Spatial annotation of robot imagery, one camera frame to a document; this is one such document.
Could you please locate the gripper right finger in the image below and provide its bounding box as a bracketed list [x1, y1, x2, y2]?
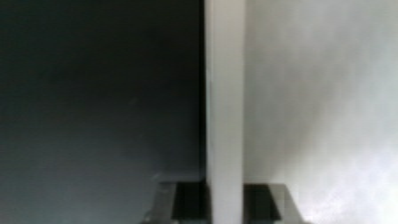
[244, 184, 306, 224]

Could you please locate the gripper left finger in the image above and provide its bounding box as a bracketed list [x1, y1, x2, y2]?
[141, 182, 208, 224]

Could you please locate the white desk top tray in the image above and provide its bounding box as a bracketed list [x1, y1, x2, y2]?
[205, 0, 398, 224]

